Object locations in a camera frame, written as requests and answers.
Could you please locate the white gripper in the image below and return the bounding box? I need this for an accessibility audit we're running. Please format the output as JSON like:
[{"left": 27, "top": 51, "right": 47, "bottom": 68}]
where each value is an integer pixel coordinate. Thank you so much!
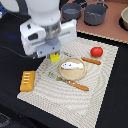
[{"left": 20, "top": 19, "right": 77, "bottom": 58}]

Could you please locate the yellow butter box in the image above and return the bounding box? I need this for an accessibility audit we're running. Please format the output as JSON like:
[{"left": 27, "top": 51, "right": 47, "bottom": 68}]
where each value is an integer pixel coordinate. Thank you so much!
[{"left": 50, "top": 52, "right": 60, "bottom": 62}]

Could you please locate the toy bread loaf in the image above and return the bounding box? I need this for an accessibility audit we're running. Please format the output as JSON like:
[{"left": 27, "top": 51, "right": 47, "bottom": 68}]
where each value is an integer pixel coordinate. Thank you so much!
[{"left": 20, "top": 71, "right": 35, "bottom": 92}]

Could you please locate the red toy tomato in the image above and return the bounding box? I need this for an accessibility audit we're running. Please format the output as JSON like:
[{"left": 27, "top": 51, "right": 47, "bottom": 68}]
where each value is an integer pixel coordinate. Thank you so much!
[{"left": 90, "top": 47, "right": 103, "bottom": 57}]

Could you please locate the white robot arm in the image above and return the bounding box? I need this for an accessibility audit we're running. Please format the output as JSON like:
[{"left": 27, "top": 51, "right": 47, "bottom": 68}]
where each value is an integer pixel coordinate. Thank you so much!
[{"left": 0, "top": 0, "right": 77, "bottom": 58}]

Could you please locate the left grey toy pot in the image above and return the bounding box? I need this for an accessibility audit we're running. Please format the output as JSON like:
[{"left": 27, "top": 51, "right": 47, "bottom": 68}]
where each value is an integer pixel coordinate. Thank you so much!
[{"left": 61, "top": 2, "right": 87, "bottom": 20}]

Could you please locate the grey toy pot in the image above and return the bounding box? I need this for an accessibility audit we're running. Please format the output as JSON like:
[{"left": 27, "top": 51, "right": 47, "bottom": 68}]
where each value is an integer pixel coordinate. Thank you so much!
[
  {"left": 84, "top": 0, "right": 107, "bottom": 26},
  {"left": 61, "top": 2, "right": 87, "bottom": 20}
]

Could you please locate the round wooden plate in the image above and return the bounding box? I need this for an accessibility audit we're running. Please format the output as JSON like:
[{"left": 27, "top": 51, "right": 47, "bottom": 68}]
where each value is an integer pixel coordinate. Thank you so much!
[{"left": 59, "top": 57, "right": 87, "bottom": 81}]

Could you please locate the woven beige placemat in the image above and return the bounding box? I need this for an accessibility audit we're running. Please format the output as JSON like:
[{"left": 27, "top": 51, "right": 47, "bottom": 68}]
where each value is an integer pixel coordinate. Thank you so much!
[{"left": 17, "top": 37, "right": 118, "bottom": 128}]

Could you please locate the right grey toy pot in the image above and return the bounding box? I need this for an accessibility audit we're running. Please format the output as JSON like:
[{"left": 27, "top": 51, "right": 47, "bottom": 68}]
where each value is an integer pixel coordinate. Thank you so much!
[{"left": 84, "top": 0, "right": 107, "bottom": 26}]

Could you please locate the beige bowl at edge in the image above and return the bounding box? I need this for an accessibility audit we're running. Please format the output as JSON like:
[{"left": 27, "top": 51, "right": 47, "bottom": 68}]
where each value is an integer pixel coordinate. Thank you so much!
[{"left": 121, "top": 7, "right": 128, "bottom": 30}]

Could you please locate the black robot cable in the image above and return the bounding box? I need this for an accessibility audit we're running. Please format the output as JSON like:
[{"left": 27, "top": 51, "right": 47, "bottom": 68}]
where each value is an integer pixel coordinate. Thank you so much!
[{"left": 0, "top": 44, "right": 34, "bottom": 59}]

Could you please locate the knife with wooden handle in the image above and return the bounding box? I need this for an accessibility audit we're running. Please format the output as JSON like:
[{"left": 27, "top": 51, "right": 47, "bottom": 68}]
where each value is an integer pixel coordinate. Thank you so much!
[{"left": 61, "top": 51, "right": 101, "bottom": 65}]

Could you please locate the fork with wooden handle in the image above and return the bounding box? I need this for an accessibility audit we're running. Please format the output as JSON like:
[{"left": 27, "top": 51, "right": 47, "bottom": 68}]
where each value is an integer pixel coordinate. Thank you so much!
[{"left": 48, "top": 72, "right": 89, "bottom": 91}]

